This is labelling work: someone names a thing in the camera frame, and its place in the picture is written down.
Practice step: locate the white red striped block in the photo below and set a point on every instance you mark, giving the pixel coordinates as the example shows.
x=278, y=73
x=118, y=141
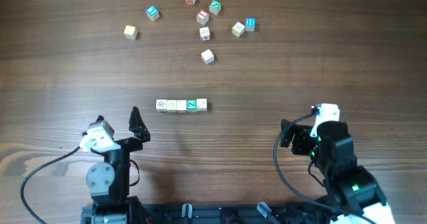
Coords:
x=181, y=106

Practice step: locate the green N wooden block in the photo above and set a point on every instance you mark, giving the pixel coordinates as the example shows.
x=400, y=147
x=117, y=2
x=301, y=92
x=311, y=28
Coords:
x=215, y=7

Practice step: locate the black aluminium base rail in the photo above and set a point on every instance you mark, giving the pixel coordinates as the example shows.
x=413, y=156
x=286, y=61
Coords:
x=188, y=213

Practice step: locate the yellow sided wooden block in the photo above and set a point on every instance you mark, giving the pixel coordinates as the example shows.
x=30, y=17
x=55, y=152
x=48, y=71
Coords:
x=238, y=29

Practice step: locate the blue letter wooden block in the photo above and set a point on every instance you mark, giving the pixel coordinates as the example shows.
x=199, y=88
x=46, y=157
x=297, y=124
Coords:
x=152, y=12

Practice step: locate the green Z wooden block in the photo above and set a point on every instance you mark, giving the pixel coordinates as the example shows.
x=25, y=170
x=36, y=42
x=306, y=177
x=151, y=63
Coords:
x=191, y=105

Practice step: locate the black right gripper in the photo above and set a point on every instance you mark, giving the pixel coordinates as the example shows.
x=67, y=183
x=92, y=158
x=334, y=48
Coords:
x=301, y=132

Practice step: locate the white red A block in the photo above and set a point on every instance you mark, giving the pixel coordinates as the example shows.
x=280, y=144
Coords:
x=207, y=56

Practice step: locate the white green sided block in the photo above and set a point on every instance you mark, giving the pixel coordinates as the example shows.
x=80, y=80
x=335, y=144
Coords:
x=201, y=104

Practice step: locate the white red picture block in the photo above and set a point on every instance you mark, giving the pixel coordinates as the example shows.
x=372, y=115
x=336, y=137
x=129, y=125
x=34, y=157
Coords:
x=204, y=34

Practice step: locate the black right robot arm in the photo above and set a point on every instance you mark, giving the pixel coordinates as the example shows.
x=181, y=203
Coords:
x=353, y=195

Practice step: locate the red drawing wooden block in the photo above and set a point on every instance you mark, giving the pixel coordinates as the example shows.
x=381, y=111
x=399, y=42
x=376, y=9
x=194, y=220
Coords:
x=161, y=105

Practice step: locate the red I wooden block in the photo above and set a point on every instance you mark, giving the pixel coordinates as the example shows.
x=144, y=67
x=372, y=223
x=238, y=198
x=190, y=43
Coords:
x=202, y=17

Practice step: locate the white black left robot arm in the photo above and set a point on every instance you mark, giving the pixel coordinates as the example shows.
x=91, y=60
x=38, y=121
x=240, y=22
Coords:
x=109, y=180

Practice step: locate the plain yellowish wooden block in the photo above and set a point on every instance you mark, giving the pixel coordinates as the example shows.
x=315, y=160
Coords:
x=130, y=32

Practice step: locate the blue H wooden block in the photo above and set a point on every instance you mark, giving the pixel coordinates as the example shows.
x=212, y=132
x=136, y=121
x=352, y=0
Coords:
x=250, y=24

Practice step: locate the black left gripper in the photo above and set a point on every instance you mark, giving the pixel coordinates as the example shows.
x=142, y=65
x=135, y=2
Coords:
x=140, y=133

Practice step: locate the yellow edged wooden block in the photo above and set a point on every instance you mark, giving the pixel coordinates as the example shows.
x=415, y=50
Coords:
x=171, y=106

